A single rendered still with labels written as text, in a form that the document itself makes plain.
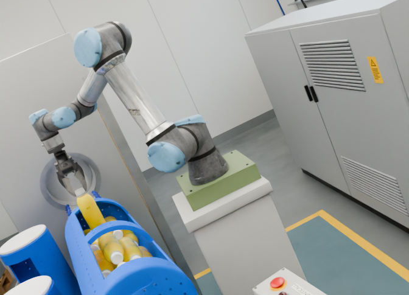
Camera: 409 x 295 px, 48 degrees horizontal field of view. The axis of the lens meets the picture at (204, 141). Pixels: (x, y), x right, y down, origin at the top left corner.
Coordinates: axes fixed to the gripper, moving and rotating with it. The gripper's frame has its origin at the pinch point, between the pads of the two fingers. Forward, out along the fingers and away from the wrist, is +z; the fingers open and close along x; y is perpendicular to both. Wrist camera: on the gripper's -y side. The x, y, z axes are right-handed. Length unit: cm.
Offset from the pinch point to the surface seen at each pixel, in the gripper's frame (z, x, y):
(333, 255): 131, -122, 55
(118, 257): 16.0, -0.5, -42.7
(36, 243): 30, 32, 71
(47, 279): 27.0, 27.6, 4.1
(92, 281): 10, 9, -63
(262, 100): 99, -285, 402
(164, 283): 15, -7, -77
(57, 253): 43, 26, 78
